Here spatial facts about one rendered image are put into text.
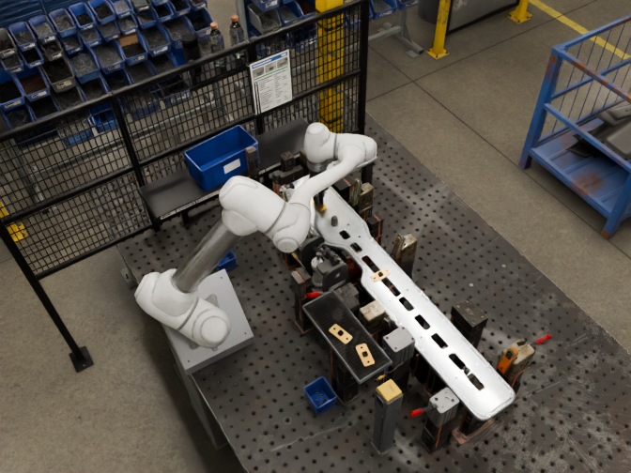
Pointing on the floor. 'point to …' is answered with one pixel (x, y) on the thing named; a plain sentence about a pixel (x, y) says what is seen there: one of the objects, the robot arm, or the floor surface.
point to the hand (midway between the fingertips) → (318, 198)
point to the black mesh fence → (81, 358)
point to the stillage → (586, 138)
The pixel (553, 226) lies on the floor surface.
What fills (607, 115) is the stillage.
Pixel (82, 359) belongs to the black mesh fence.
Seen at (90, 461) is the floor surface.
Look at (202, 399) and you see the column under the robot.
